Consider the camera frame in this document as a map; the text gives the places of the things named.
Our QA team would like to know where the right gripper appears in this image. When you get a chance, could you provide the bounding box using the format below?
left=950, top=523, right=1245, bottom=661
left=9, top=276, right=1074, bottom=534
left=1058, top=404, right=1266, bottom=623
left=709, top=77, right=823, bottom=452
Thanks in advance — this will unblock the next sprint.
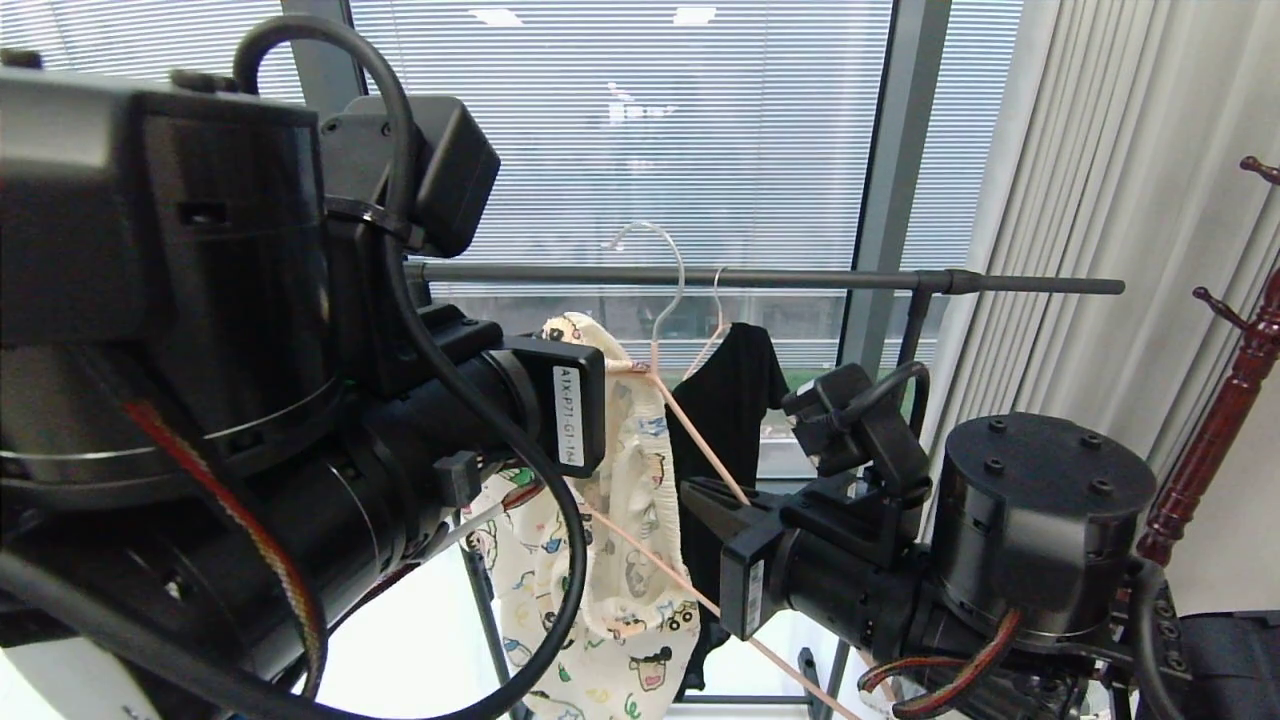
left=718, top=500, right=936, bottom=651

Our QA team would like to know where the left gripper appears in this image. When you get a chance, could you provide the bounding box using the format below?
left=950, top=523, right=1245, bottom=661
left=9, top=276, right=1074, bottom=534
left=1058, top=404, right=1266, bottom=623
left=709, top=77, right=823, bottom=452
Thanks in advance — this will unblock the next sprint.
left=335, top=338, right=608, bottom=601

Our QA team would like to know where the cream printed garment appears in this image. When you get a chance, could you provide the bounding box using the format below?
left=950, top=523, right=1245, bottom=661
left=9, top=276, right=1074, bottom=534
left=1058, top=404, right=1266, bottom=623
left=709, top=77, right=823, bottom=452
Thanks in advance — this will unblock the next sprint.
left=465, top=312, right=701, bottom=720

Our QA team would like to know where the pink clothes hanger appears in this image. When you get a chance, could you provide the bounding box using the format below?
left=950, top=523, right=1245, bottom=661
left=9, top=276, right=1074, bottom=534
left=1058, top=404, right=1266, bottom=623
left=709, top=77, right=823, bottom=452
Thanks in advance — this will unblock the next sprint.
left=575, top=222, right=861, bottom=720
left=683, top=265, right=733, bottom=381

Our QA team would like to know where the black t-shirt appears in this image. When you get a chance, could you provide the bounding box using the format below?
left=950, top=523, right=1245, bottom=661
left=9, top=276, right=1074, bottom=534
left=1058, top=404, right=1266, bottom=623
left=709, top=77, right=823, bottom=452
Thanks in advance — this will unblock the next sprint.
left=665, top=322, right=791, bottom=691

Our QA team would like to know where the black clothes rack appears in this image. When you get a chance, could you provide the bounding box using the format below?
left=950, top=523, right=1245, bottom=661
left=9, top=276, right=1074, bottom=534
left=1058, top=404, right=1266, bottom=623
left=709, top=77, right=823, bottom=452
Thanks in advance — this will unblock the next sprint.
left=405, top=262, right=1126, bottom=720

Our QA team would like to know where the dark red wooden coat stand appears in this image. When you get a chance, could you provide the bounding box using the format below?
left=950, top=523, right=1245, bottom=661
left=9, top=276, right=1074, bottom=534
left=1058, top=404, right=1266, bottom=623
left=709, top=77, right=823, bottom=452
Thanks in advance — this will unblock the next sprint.
left=1138, top=155, right=1280, bottom=566

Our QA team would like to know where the window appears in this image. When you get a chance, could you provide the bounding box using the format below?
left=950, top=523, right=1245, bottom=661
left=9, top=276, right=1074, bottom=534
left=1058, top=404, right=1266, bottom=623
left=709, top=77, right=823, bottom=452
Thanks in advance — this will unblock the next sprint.
left=0, top=0, right=1026, bottom=481

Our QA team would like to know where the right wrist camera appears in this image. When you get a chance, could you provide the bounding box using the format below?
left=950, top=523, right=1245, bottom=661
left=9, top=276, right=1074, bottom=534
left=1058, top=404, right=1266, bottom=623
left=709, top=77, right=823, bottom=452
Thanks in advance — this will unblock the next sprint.
left=783, top=362, right=933, bottom=501

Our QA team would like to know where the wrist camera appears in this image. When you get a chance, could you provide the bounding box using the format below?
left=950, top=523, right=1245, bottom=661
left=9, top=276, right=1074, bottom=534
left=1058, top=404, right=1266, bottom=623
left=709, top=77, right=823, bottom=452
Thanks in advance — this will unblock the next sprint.
left=783, top=362, right=933, bottom=501
left=320, top=95, right=501, bottom=261

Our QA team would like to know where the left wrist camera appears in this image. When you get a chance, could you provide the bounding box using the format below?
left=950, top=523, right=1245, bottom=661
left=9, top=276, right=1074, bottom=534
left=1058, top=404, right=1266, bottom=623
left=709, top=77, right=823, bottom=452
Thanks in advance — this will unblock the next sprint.
left=320, top=95, right=501, bottom=261

